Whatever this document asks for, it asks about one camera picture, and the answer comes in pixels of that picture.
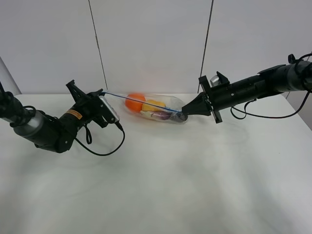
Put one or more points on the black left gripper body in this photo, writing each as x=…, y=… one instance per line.
x=87, y=108

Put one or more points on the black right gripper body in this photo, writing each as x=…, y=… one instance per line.
x=216, y=98

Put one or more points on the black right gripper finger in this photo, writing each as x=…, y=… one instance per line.
x=196, y=104
x=198, y=112

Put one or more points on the clear zip bag blue seal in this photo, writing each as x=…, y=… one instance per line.
x=173, y=104

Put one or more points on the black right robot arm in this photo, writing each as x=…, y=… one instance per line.
x=296, y=76

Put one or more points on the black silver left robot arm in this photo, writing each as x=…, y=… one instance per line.
x=51, y=133

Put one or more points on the purple eggplant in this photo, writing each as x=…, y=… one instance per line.
x=169, y=116

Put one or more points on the orange fruit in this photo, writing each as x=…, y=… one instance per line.
x=134, y=102

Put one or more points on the yellow pear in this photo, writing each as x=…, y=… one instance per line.
x=153, y=106

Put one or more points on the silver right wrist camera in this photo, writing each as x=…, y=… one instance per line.
x=219, y=79

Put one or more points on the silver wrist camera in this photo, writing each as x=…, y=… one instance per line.
x=219, y=79
x=108, y=112

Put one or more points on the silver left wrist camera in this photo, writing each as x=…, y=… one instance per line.
x=108, y=112

